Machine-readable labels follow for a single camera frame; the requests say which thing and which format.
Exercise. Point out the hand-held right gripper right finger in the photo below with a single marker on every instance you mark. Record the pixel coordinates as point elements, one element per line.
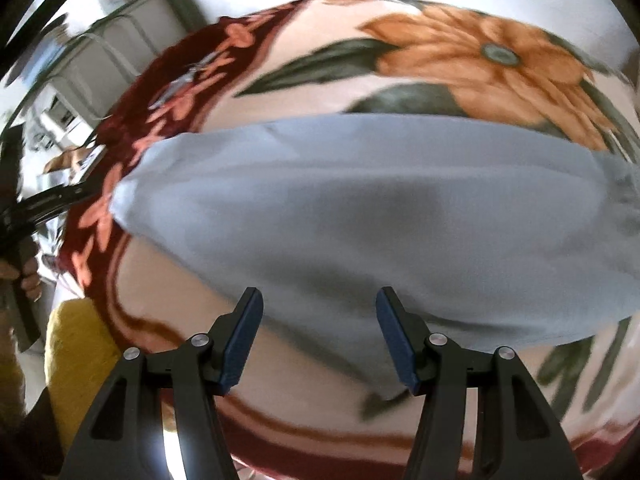
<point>400,345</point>

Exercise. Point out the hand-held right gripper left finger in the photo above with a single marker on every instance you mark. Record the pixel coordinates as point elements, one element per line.
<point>241,345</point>

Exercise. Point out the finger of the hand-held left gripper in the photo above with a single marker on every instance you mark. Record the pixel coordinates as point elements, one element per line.
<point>55,198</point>

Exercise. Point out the grey pants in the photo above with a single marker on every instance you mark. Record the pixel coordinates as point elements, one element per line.
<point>350,220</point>

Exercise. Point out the person's left forearm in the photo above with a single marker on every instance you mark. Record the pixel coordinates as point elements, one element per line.
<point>10,385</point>

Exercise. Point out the person's left hand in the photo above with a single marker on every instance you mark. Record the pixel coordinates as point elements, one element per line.
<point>30,285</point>

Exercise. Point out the yellow fuzzy cloth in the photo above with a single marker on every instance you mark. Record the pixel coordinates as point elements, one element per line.
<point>75,360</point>

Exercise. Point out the floral printed blanket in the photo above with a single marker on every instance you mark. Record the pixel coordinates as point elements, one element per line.
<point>475,75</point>

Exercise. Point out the green metal bed frame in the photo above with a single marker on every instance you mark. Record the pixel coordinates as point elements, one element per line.
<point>187,10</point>

